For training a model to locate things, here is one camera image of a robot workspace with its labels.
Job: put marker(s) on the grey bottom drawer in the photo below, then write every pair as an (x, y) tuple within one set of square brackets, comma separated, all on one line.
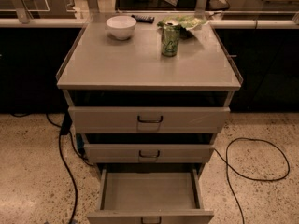
[(150, 198)]

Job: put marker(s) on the grey drawer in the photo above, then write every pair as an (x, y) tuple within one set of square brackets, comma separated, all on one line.
[(149, 153), (150, 198), (148, 119)]

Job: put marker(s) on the grey drawer cabinet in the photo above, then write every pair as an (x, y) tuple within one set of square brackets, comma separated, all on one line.
[(103, 71)]

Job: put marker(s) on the grey top drawer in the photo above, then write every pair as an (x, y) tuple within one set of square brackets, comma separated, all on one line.
[(148, 119)]

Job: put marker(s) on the grey middle drawer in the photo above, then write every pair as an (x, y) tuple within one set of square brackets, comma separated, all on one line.
[(149, 153)]

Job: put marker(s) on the green soda can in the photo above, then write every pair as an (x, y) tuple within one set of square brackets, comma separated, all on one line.
[(170, 38)]

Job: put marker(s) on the white bowl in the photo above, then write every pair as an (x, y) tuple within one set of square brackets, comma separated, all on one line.
[(121, 27)]

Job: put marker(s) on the black remote control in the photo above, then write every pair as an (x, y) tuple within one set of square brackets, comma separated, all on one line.
[(143, 19)]

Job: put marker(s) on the green chip bag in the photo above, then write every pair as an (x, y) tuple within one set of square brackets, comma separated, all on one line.
[(187, 22)]

